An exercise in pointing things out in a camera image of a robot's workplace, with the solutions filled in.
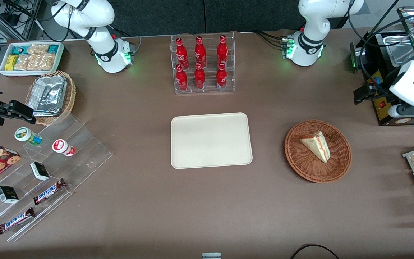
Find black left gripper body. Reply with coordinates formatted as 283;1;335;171
367;77;391;99

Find light wicker basket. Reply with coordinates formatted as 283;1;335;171
25;71;77;126

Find wrapped triangle sandwich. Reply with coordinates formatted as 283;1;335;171
299;131;331;163

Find brown round wicker basket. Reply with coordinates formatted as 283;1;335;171
284;119;352;184

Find cream plastic tray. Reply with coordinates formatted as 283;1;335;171
171;112;253;169

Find green lid yogurt cup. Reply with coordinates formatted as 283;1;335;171
14;127;43;146

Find silver foil packets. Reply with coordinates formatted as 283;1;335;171
27;75;68;117

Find red lid yogurt cup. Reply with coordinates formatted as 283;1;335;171
52;139;76;157

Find clear rice cracker packet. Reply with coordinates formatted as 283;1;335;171
14;54;31;71
29;53;55;71
27;44;50;55

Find yellow snack packet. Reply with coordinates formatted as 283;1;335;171
5;55;19;71

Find small black box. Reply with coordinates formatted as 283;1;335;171
0;186;20;204
30;162;51;181

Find white plastic snack bin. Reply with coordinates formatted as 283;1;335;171
0;41;65;78

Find clear acrylic tiered shelf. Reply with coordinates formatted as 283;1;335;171
0;113;113;242

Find Snickers chocolate bar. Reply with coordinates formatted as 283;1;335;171
0;207;36;235
33;178;68;206

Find red cola bottle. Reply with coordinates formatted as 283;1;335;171
216;62;228;91
175;37;190;69
194;63;206;90
194;36;207;68
217;35;229;67
175;64;189;92

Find clear acrylic bottle rack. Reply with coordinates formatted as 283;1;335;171
170;32;236;95

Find black hanging cable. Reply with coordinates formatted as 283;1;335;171
347;0;414;95

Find aluminium frame stand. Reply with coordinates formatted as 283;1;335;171
0;0;43;41

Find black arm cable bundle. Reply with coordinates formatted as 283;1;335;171
0;0;98;43

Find black base cable bundle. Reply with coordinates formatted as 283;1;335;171
253;31;291;50

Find black looped cable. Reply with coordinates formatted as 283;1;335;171
290;244;341;259

